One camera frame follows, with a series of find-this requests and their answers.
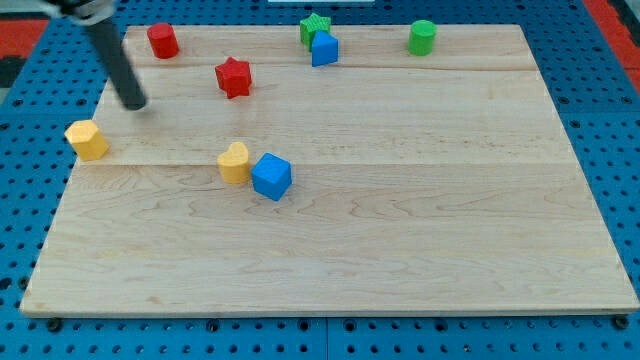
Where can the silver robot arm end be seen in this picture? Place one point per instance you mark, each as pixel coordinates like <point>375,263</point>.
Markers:
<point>82,12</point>

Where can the red star block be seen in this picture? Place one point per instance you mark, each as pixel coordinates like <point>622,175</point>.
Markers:
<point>234,77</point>

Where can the green star block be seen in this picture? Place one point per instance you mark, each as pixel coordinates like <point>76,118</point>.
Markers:
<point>310,26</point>

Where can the blue cube block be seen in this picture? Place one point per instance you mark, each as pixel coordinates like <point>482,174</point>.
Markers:
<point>271,176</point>

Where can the wooden board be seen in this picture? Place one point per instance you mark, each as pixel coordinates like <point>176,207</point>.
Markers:
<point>432,186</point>

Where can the yellow heart block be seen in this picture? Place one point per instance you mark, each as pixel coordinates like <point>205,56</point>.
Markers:
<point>234,165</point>

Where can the blue triangle block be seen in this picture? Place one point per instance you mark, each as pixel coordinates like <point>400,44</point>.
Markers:
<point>324,49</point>

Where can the green cylinder block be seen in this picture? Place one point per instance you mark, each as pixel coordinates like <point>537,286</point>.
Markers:
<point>422,37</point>

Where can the red cylinder block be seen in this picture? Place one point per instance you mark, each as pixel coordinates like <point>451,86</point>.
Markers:
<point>163,40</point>

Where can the yellow hexagon block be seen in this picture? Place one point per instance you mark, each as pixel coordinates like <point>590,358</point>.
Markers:
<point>87,140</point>

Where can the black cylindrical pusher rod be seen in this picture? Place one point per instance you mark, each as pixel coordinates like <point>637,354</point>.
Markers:
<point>105,38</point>

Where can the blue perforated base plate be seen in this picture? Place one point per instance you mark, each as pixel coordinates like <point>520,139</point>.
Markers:
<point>59,81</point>

